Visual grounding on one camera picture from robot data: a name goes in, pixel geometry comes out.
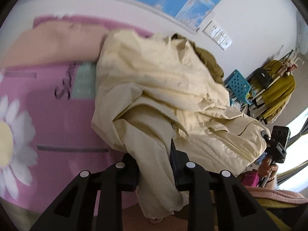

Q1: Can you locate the cream yellow coat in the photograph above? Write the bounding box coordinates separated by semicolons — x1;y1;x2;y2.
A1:
91;30;268;219

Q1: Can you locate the person's right hand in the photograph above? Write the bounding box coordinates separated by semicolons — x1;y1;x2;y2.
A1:
257;155;278;189

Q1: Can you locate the pink knitted blanket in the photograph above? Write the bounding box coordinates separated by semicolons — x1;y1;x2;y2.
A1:
245;186;307;205

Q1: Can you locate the mustard yellow hanging garment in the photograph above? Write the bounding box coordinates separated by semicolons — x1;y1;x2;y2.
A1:
249;60;296;124

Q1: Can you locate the black bag on rack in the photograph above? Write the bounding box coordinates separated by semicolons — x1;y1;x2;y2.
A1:
254;68;273;89

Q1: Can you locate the teal perforated storage basket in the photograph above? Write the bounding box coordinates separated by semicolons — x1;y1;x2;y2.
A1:
225;69;255;105

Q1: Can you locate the pink bed sheet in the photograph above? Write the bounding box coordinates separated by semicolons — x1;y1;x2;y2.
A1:
0;15;155;216

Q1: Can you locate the olive brown garment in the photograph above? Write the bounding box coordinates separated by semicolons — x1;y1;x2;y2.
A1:
171;33;224;85

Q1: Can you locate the peach pink pillow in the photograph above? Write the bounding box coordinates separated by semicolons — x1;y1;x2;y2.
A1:
0;21;109;68

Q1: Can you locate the white wall socket panel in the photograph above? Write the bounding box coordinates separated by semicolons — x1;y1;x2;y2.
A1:
203;20;232;51

